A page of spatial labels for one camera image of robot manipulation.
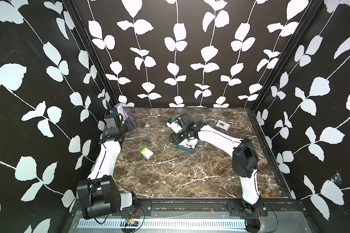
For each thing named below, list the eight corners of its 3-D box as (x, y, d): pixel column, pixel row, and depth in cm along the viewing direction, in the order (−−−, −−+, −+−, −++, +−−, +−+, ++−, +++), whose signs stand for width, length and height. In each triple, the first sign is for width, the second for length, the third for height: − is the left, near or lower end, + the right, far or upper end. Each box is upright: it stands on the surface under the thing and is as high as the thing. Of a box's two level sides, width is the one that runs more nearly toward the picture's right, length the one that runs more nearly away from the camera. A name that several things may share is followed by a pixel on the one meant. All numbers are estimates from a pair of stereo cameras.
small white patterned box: (214, 126, 112) (215, 124, 110) (218, 121, 115) (218, 119, 114) (226, 132, 108) (227, 130, 107) (229, 126, 112) (230, 124, 110)
